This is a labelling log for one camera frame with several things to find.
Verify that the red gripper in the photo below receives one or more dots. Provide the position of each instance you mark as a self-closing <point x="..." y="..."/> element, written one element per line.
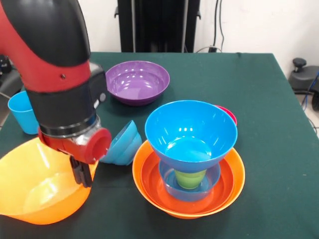
<point x="89" y="147"/>

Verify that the small light blue bowl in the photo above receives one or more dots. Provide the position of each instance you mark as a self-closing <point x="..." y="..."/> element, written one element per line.
<point x="124" y="147"/>

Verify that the large orange bowl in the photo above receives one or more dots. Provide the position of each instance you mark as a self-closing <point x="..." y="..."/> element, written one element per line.
<point x="138" y="172"/>
<point x="35" y="194"/>

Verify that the medium blue bowl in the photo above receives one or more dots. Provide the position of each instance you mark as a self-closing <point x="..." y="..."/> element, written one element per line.
<point x="167" y="184"/>

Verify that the purple bowl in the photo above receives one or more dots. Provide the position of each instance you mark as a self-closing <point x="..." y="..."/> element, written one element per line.
<point x="139" y="82"/>

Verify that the green cup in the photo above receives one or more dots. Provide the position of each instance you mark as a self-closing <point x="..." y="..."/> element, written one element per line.
<point x="190" y="178"/>

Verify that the large blue bowl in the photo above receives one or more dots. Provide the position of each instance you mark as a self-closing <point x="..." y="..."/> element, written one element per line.
<point x="192" y="132"/>

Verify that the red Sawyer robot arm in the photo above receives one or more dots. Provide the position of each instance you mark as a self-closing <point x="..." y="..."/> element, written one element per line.
<point x="45" y="55"/>

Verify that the blue cup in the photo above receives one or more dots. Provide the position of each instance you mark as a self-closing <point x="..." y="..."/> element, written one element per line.
<point x="20" y="112"/>

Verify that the black office chair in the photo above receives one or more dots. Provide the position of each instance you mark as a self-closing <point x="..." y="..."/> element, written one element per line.
<point x="7" y="74"/>
<point x="301" y="79"/>

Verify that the pink bowl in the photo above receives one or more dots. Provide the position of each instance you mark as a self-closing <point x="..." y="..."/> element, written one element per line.
<point x="230" y="114"/>

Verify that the dark green tablecloth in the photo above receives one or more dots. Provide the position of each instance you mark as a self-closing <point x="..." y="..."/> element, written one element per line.
<point x="259" y="99"/>

